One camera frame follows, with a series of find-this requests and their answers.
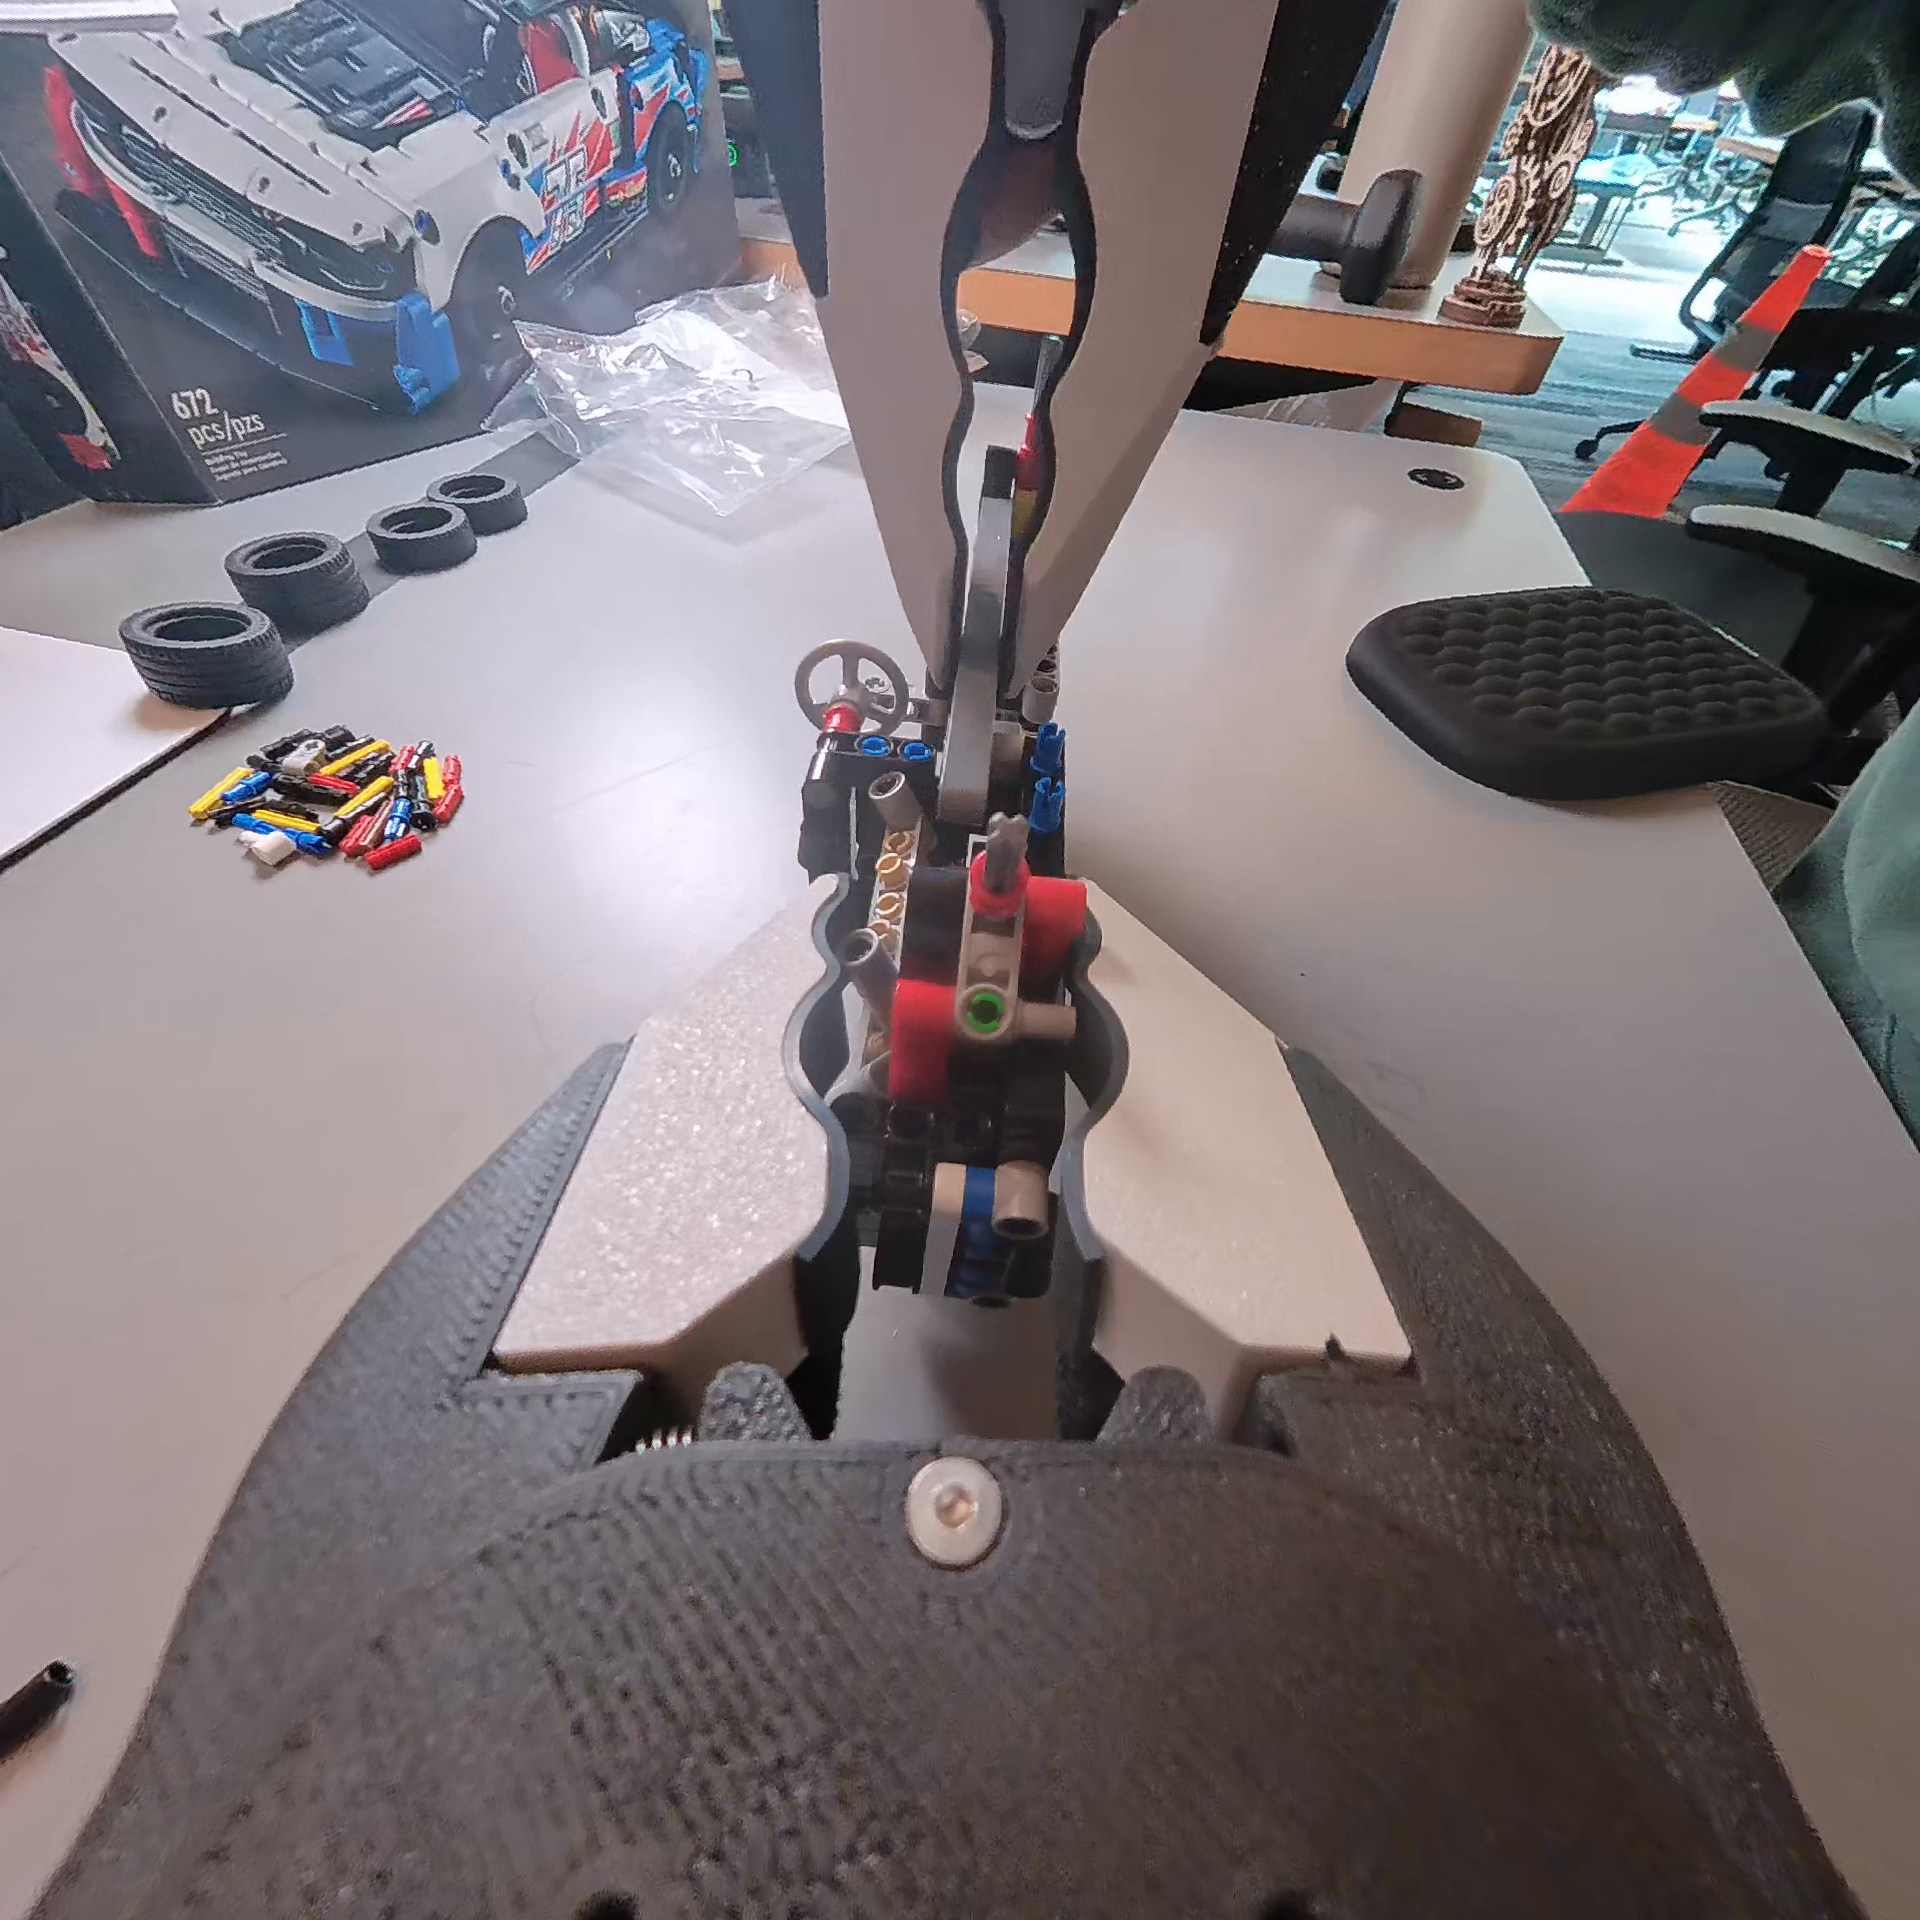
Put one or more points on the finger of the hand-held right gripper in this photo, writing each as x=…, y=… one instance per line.
x=1155, y=224
x=892, y=299

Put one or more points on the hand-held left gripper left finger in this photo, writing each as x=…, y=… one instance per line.
x=662, y=1171

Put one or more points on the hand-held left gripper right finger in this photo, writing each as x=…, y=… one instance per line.
x=1231, y=1171

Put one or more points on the lego car chassis assembly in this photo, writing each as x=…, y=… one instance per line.
x=960, y=1035

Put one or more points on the dark grey lego beam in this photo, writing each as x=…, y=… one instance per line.
x=984, y=704

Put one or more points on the black lego tire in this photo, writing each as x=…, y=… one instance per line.
x=207, y=651
x=418, y=532
x=297, y=579
x=475, y=501

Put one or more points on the pile of colourful lego pins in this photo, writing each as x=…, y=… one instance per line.
x=330, y=795

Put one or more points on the lego car set box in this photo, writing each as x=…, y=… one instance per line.
x=299, y=224

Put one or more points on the black dumbbell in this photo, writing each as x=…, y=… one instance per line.
x=1371, y=233

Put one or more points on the wood edged table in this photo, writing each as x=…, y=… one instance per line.
x=1348, y=322

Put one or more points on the clear plastic bag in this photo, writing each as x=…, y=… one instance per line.
x=690, y=388

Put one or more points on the wooden gear model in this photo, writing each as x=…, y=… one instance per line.
x=1530, y=164

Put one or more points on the orange traffic cone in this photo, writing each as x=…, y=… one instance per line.
x=1680, y=435

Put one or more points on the black office chair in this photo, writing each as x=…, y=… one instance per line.
x=1785, y=241

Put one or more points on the black dimpled cushion pad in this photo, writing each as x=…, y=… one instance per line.
x=1575, y=691

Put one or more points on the grey armrest office chair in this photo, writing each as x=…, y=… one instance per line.
x=1800, y=435

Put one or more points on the person's green clothing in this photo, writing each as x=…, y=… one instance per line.
x=1875, y=931

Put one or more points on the white flat board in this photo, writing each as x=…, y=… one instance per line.
x=75, y=720

